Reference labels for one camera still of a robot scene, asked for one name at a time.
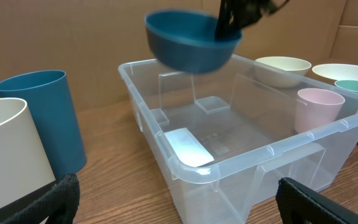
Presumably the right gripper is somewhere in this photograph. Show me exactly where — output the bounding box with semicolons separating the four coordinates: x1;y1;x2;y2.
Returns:
214;0;290;40

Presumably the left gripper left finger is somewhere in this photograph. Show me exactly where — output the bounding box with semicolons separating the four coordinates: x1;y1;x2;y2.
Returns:
0;174;80;224

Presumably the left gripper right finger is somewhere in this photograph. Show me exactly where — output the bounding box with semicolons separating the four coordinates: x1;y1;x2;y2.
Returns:
275;177;358;224

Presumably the dark blue bowl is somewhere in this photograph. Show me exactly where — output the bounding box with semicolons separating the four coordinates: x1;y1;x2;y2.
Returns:
144;9;242;73

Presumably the cream tall cup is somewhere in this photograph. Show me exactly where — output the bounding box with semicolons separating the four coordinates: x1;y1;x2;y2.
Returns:
0;98;55;208

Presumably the cream bowl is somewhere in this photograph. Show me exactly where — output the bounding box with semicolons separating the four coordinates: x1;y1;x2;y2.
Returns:
255;56;311;88
312;63;358;81

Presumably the pink small cup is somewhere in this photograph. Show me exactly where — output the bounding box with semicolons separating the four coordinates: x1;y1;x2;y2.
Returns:
295;88;346;133

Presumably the clear plastic storage container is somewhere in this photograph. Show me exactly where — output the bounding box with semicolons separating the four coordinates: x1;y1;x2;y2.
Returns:
118;55;358;223

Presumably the dark blue tall cup right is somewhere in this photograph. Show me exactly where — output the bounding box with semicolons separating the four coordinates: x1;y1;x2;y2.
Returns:
0;70;86;179

